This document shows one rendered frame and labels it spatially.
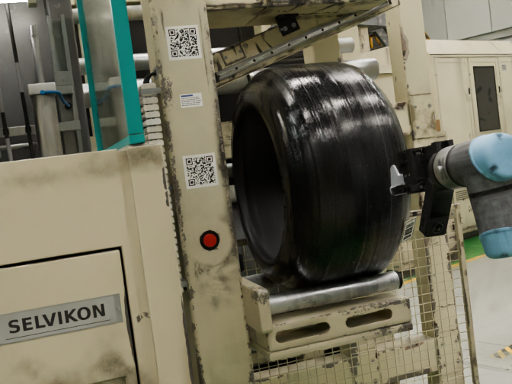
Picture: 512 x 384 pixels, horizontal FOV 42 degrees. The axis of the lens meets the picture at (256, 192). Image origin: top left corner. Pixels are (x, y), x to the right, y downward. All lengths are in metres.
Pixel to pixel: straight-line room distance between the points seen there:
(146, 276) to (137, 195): 0.10
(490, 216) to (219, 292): 0.70
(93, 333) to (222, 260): 0.74
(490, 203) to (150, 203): 0.53
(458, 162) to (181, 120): 0.66
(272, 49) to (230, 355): 0.91
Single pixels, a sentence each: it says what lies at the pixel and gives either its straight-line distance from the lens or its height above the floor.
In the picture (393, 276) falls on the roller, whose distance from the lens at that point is 1.63.
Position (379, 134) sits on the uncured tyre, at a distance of 1.48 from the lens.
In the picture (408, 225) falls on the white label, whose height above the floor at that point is 1.04.
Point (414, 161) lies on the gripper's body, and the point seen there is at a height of 1.19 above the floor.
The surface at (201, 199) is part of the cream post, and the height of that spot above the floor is 1.16.
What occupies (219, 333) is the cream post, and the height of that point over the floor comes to 0.85.
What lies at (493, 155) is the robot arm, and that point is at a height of 1.19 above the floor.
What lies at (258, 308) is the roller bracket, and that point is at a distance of 1.47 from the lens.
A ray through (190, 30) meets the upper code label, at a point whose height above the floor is 1.54.
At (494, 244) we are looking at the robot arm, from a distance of 1.11.
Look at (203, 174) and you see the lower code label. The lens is 1.52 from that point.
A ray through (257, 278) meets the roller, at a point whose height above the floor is 0.91.
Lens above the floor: 1.24
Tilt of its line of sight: 3 degrees down
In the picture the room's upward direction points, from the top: 7 degrees counter-clockwise
